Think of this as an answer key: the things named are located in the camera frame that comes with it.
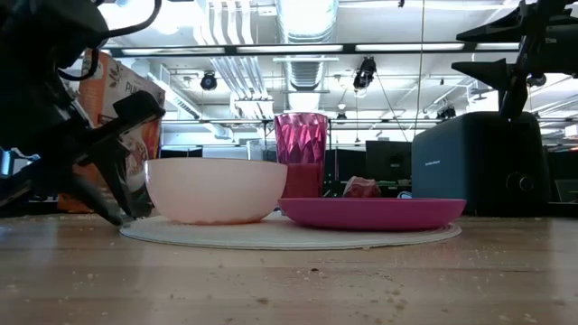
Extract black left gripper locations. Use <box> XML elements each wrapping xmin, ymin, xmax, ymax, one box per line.
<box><xmin>0</xmin><ymin>91</ymin><xmax>166</xmax><ymax>227</ymax></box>

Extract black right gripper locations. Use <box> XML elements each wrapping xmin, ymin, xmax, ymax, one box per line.
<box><xmin>451</xmin><ymin>0</ymin><xmax>578</xmax><ymax>122</ymax></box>

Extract orange cereal box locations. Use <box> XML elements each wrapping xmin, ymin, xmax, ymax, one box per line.
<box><xmin>57</xmin><ymin>49</ymin><xmax>166</xmax><ymax>214</ymax></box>

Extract pale pink bowl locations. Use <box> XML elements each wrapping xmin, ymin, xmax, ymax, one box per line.
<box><xmin>144</xmin><ymin>156</ymin><xmax>289</xmax><ymax>226</ymax></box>

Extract white round woven placemat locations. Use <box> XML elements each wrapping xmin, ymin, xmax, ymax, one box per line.
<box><xmin>119</xmin><ymin>211</ymin><xmax>462</xmax><ymax>252</ymax></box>

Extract reddish brown food piece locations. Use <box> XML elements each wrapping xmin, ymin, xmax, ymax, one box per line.
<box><xmin>342</xmin><ymin>175</ymin><xmax>383</xmax><ymax>199</ymax></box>

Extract red faceted plastic tumbler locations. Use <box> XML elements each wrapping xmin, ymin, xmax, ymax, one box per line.
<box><xmin>274</xmin><ymin>112</ymin><xmax>329</xmax><ymax>200</ymax></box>

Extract magenta plate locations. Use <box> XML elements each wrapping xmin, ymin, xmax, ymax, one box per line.
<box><xmin>278</xmin><ymin>197</ymin><xmax>467</xmax><ymax>232</ymax></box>

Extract black toaster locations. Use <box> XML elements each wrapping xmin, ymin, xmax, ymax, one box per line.
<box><xmin>410</xmin><ymin>111</ymin><xmax>552</xmax><ymax>217</ymax></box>

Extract black monitor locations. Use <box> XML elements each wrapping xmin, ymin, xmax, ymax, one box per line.
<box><xmin>365</xmin><ymin>140</ymin><xmax>413</xmax><ymax>181</ymax></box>

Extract black overhead frame bar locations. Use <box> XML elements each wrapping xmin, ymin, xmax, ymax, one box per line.
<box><xmin>101</xmin><ymin>41</ymin><xmax>520</xmax><ymax>59</ymax></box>

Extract silver ventilation duct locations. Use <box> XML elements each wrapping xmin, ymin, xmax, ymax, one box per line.
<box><xmin>274</xmin><ymin>0</ymin><xmax>340</xmax><ymax>114</ymax></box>

